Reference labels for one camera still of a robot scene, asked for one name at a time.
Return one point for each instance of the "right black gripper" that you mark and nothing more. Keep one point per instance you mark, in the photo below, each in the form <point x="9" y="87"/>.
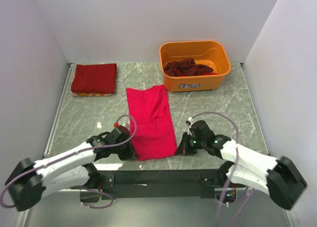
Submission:
<point x="184" y="144"/>

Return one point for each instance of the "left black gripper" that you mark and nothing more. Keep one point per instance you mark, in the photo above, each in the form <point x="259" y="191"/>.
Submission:
<point x="131" y="153"/>

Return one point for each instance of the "pink t shirt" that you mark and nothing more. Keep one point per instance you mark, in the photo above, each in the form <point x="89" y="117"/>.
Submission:
<point x="155" y="136"/>

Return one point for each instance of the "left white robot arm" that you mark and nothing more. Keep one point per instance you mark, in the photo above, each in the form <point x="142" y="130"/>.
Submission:
<point x="31" y="181"/>

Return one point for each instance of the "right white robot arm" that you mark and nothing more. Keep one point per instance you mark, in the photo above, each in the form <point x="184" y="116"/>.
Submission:
<point x="279" y="178"/>

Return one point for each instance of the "black base beam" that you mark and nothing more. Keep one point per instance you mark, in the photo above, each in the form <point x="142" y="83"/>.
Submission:
<point x="157" y="183"/>

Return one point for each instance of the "folded red t shirt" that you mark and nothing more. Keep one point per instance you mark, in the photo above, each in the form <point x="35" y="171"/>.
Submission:
<point x="94" y="79"/>

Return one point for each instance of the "dark maroon t shirt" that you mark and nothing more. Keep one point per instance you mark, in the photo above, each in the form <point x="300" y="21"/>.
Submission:
<point x="187" y="67"/>

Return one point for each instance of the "orange plastic tub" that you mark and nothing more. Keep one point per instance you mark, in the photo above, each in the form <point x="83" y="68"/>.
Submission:
<point x="210" y="53"/>

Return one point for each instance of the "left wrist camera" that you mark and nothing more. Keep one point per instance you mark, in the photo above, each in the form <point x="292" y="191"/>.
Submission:
<point x="126" y="125"/>

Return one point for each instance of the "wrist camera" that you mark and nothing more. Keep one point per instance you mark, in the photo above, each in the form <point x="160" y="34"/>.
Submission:
<point x="189" y="121"/>
<point x="126" y="125"/>

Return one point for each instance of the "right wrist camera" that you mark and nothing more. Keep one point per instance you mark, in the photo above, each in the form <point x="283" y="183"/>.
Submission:
<point x="189" y="121"/>

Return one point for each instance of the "aluminium frame rail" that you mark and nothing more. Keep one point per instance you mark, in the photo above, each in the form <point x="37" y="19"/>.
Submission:
<point x="57" y="115"/>

